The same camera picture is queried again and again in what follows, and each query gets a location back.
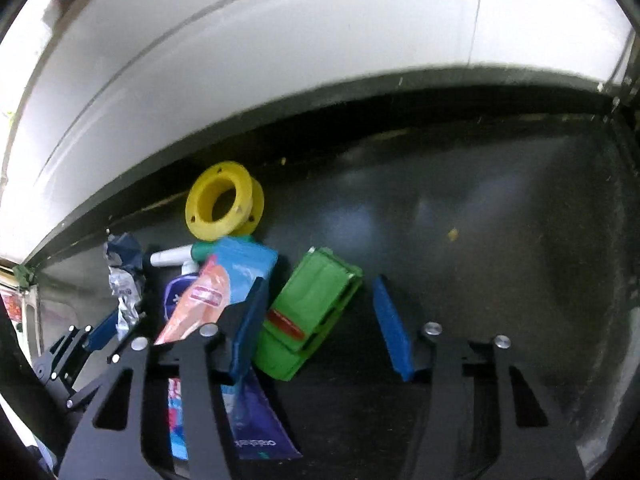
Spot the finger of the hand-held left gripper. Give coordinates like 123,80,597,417
65,337,138,411
47,307,123,361

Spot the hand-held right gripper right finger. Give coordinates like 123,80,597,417
372,274,586,480

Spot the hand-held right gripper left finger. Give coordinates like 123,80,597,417
52,276,271,480

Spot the blue white wrapper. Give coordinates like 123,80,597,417
103,232,147,341

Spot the green packet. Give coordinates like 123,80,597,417
252,246,364,383

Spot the blue pink printed packet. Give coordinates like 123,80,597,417
154,255,233,461

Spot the small dark blue bottle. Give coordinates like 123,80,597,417
164,260,201,326

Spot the white tube with green cap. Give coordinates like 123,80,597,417
150,241,218,268

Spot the yellow plastic spool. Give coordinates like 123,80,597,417
185,161,266,241

